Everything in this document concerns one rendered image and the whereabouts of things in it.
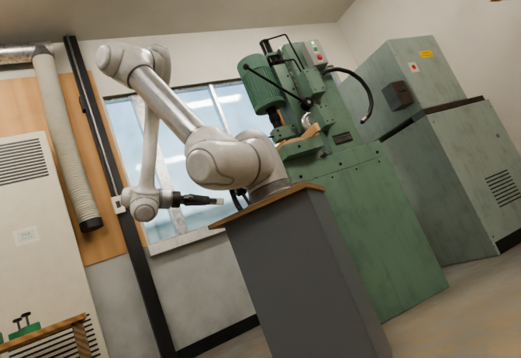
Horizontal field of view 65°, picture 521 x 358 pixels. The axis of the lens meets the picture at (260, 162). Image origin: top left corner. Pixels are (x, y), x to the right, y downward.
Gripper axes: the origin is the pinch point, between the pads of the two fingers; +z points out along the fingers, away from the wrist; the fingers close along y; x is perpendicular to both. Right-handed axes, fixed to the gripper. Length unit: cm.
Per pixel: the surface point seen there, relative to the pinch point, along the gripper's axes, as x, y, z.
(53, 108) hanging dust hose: -97, 119, -95
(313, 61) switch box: -81, -6, 54
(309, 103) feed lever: -54, -6, 49
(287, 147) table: -22.7, -16.8, 29.9
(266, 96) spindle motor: -61, 3, 28
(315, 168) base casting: -15.6, -11.2, 46.2
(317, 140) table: -28, -17, 46
